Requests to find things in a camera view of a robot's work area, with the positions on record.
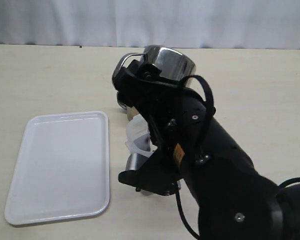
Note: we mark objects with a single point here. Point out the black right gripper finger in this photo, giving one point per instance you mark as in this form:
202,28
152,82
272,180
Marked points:
127,82
143,69

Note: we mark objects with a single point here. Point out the steel mug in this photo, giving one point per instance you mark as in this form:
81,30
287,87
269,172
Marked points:
131,112
174,65

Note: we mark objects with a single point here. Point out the clear plastic pitcher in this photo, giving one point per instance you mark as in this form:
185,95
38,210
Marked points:
138,137

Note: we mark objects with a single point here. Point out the white plastic tray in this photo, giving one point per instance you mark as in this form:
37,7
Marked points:
62,171

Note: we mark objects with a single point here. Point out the white curtain backdrop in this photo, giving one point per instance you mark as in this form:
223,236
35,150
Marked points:
243,24

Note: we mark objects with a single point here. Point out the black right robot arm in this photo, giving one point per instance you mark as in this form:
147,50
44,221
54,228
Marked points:
235,202

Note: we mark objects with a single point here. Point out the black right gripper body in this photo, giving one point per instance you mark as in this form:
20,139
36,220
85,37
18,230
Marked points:
176,119

